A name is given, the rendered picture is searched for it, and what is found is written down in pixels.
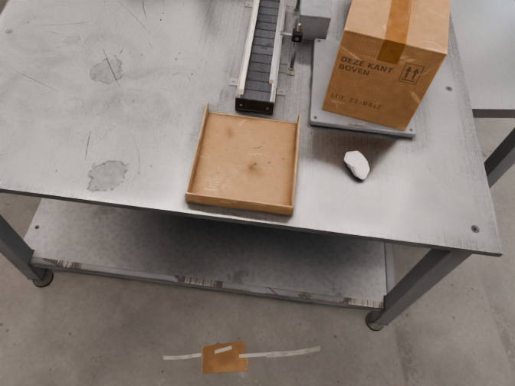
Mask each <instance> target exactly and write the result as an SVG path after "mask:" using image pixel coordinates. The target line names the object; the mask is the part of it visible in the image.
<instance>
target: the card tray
mask: <svg viewBox="0 0 515 386"><path fill-rule="evenodd" d="M299 131H300V114H299V117H298V121H297V123H292V122H285V121H279V120H273V119H262V118H256V117H249V116H239V115H232V114H226V113H215V112H209V111H208V102H207V103H206V108H205V113H204V116H203V120H202V126H201V129H200V133H199V136H198V142H197V146H196V149H195V155H194V159H193V162H192V168H191V171H190V175H189V180H188V184H187V188H186V191H185V197H186V202H191V203H198V204H209V205H215V206H221V207H227V208H239V209H245V210H251V211H262V212H268V213H275V214H285V215H292V212H293V209H294V194H295V184H296V173H297V153H298V142H299Z"/></svg>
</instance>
